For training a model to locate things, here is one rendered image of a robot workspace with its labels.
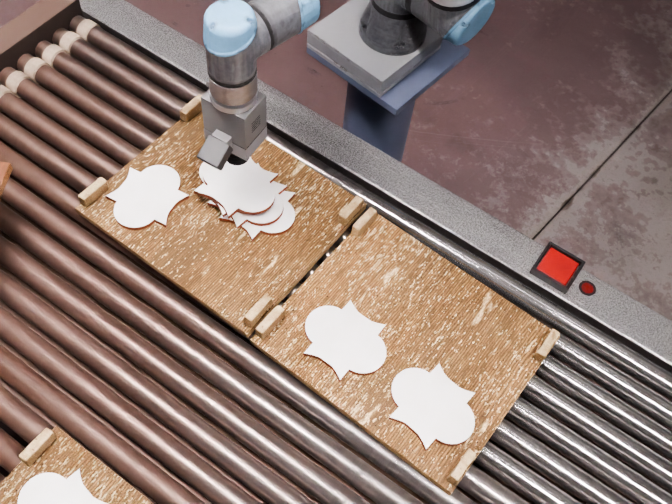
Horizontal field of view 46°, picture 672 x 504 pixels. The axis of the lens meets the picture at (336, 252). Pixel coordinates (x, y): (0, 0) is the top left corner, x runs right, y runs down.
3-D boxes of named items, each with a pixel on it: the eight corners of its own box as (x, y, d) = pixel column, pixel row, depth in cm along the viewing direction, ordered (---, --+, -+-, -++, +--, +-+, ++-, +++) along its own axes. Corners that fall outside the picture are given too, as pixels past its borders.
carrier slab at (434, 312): (371, 214, 150) (372, 209, 148) (558, 339, 138) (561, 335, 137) (249, 343, 134) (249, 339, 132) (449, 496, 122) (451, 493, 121)
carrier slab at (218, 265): (204, 104, 161) (203, 98, 160) (366, 208, 150) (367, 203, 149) (76, 212, 145) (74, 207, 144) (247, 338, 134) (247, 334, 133)
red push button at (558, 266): (549, 250, 149) (551, 246, 148) (577, 267, 147) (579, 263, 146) (534, 272, 146) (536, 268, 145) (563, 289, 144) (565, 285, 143)
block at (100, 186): (103, 184, 147) (100, 175, 145) (110, 189, 147) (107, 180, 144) (79, 204, 144) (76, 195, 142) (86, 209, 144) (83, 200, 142)
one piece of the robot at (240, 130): (175, 99, 119) (185, 166, 133) (224, 125, 117) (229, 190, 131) (221, 52, 125) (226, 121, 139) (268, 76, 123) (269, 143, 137)
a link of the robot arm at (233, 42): (271, 14, 111) (225, 41, 108) (271, 70, 121) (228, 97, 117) (235, -15, 114) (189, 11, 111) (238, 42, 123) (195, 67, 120)
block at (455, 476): (465, 450, 125) (469, 445, 123) (475, 458, 124) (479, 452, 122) (445, 480, 122) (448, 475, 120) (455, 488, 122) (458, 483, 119)
